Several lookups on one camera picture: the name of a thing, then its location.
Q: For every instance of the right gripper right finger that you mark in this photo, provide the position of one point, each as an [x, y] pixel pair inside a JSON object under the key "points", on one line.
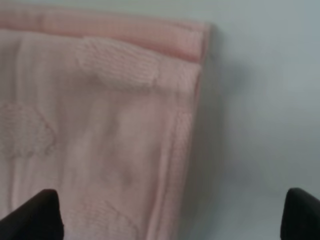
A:
{"points": [[301, 216]]}

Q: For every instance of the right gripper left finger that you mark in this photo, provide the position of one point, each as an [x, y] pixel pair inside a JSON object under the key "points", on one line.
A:
{"points": [[39, 218]]}

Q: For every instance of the pink towel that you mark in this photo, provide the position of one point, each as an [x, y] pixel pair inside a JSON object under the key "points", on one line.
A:
{"points": [[100, 107]]}

